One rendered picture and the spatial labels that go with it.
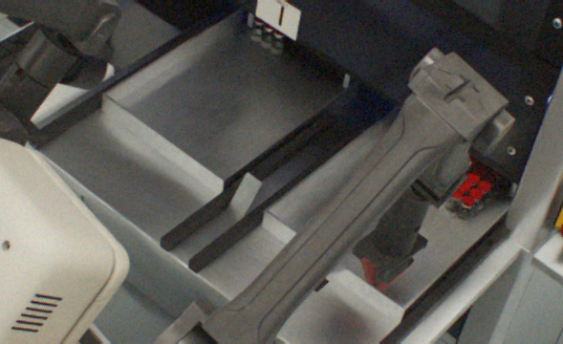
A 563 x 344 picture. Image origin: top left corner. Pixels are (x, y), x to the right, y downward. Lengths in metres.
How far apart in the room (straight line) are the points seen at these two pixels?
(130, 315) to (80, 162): 0.97
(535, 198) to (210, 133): 0.52
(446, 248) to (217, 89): 0.47
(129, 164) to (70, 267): 0.77
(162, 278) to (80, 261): 1.50
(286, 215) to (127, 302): 1.04
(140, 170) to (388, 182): 0.81
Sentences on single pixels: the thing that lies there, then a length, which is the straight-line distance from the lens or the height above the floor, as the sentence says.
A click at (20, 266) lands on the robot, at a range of 1.16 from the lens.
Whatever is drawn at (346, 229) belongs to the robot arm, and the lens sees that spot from 1.18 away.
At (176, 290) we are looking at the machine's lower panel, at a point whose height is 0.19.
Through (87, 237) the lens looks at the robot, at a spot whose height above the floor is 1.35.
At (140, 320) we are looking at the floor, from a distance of 2.85.
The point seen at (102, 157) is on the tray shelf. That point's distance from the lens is 1.95.
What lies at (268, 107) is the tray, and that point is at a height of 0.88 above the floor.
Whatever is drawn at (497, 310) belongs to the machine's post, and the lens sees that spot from 2.06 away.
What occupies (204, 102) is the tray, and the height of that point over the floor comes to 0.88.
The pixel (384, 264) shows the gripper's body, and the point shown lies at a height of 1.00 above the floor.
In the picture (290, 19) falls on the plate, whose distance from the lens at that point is 2.01.
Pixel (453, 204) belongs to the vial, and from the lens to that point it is 1.93.
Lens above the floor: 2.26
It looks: 45 degrees down
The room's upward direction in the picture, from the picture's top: 11 degrees clockwise
